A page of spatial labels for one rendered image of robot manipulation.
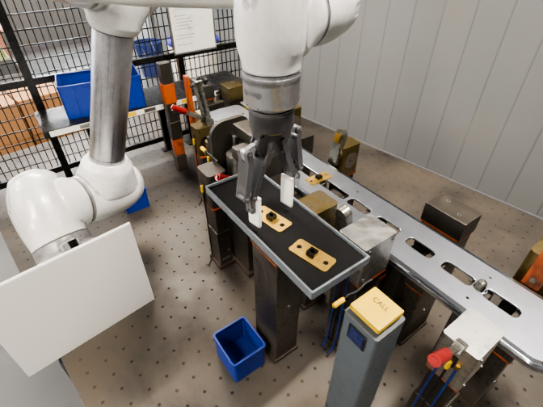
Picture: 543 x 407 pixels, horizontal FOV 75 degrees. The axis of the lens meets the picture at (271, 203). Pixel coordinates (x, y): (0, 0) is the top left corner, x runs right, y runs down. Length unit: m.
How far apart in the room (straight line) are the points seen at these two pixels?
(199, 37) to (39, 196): 1.10
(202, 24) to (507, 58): 1.82
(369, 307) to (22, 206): 0.92
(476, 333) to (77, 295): 0.91
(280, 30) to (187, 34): 1.38
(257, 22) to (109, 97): 0.66
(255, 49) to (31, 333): 0.87
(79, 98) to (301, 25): 1.20
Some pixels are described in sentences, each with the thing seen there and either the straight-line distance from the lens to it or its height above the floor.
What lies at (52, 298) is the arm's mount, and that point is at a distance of 1.05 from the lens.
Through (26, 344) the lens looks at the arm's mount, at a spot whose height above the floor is 0.82.
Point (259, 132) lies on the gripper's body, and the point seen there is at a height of 1.37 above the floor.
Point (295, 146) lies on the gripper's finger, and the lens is 0.67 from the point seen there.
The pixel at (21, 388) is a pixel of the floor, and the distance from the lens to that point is 2.11.
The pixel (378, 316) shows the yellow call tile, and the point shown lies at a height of 1.16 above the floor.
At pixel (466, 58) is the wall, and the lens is 2.81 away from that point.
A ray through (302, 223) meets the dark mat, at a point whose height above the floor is 1.16.
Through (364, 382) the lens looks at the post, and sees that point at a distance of 0.71.
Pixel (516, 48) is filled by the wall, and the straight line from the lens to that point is 2.71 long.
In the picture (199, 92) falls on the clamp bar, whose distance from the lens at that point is 1.30.
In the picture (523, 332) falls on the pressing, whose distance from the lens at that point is 0.90.
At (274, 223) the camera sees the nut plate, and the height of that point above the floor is 1.16.
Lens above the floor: 1.63
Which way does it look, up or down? 38 degrees down
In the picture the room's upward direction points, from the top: straight up
